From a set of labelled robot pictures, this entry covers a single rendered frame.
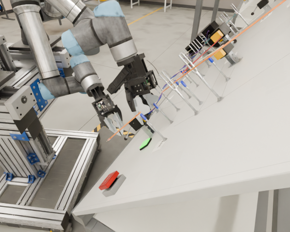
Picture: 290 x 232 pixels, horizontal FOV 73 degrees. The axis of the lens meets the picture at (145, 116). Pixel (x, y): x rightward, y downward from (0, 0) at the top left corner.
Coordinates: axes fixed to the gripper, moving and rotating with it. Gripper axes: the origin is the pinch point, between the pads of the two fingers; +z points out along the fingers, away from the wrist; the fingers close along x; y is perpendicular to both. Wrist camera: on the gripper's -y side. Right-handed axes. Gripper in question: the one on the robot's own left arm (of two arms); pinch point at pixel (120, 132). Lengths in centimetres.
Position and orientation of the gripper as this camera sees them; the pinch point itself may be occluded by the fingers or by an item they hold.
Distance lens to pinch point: 77.7
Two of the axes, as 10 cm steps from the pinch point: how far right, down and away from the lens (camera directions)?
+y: 0.1, -2.1, -9.8
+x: 8.6, -5.0, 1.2
